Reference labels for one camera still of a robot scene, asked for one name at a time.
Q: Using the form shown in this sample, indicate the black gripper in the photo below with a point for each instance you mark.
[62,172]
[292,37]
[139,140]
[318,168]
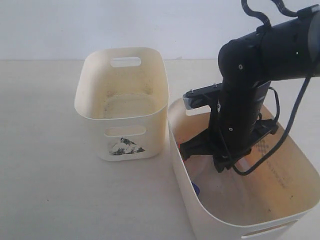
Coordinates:
[229,144]

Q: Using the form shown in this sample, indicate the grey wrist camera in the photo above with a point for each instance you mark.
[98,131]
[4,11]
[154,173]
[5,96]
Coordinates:
[205,96]

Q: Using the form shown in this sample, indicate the orange-capped tube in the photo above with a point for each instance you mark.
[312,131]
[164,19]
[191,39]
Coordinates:
[243,165]

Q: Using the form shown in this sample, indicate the blue-capped tube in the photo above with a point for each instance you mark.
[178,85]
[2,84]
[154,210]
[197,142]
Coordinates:
[196,188]

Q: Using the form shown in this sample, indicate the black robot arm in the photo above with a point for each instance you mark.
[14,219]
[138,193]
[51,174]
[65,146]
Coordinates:
[286,51]

